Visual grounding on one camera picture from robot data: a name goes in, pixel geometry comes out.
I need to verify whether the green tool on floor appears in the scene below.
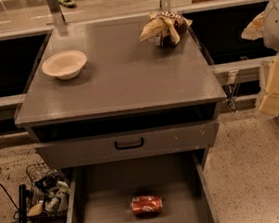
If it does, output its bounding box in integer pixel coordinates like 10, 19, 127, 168
57, 0, 76, 8

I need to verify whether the brown chip bag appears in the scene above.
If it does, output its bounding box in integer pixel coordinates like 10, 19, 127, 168
139, 11, 193, 47

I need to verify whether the wire basket with items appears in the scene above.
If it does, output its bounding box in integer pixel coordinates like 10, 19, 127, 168
25, 163, 70, 221

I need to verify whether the white paper bowl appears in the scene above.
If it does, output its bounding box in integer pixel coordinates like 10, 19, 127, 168
42, 50, 87, 80

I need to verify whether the black stand post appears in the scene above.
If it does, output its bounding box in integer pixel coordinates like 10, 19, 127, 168
18, 184, 28, 223

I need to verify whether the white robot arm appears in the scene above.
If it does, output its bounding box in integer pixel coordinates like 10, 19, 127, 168
241, 0, 279, 116

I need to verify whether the red coke can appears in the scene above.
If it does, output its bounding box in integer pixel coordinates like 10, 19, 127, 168
130, 195, 163, 216

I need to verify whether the grey open middle drawer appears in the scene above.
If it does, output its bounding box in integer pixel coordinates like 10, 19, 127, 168
67, 152, 220, 223

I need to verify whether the grey top drawer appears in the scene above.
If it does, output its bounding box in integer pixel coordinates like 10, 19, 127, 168
36, 120, 220, 169

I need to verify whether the black drawer handle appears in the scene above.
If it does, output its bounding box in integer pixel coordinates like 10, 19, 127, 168
114, 137, 145, 150

